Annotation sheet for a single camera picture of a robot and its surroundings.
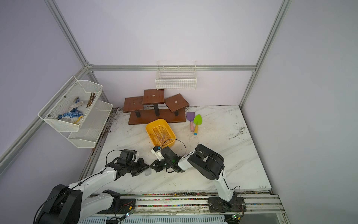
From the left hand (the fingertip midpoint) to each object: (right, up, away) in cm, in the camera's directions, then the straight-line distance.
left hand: (148, 168), depth 86 cm
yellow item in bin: (-33, +31, -15) cm, 48 cm away
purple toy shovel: (+28, +34, +28) cm, 53 cm away
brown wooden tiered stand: (-1, +41, +18) cm, 45 cm away
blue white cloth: (-35, +33, -15) cm, 50 cm away
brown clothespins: (-33, +43, -5) cm, 55 cm away
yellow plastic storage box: (+1, +16, +14) cm, 21 cm away
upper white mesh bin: (-40, +38, -12) cm, 56 cm away
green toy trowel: (+34, +30, +25) cm, 52 cm away
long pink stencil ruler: (+5, +20, +18) cm, 27 cm away
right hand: (+2, -1, +2) cm, 3 cm away
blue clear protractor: (0, -2, -1) cm, 2 cm away
